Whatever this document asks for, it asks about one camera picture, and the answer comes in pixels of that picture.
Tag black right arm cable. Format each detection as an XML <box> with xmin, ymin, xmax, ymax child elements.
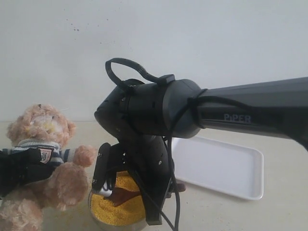
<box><xmin>105</xmin><ymin>57</ymin><xmax>256</xmax><ymax>231</ymax></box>

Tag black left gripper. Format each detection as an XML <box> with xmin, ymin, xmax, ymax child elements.
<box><xmin>0</xmin><ymin>148</ymin><xmax>55</xmax><ymax>196</ymax></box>

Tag beige teddy bear striped sweater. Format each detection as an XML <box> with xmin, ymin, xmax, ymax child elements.
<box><xmin>0</xmin><ymin>104</ymin><xmax>97</xmax><ymax>231</ymax></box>

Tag dark wooden spoon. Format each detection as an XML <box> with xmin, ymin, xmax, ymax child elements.
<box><xmin>103</xmin><ymin>183</ymin><xmax>186</xmax><ymax>207</ymax></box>

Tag yellow millet grains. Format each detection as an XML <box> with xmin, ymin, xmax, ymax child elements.
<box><xmin>90</xmin><ymin>171</ymin><xmax>145</xmax><ymax>226</ymax></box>

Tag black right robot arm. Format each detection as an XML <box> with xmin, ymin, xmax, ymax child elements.
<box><xmin>92</xmin><ymin>75</ymin><xmax>308</xmax><ymax>225</ymax></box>

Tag white rectangular plastic tray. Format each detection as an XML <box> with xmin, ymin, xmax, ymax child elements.
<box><xmin>172</xmin><ymin>136</ymin><xmax>264</xmax><ymax>200</ymax></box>

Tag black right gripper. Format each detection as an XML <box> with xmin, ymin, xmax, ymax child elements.
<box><xmin>117</xmin><ymin>135</ymin><xmax>171</xmax><ymax>225</ymax></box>

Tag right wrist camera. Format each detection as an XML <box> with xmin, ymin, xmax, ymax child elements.
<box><xmin>91</xmin><ymin>143</ymin><xmax>126</xmax><ymax>197</ymax></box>

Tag steel bowl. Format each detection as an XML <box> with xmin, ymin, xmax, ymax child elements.
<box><xmin>87</xmin><ymin>191</ymin><xmax>147</xmax><ymax>231</ymax></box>

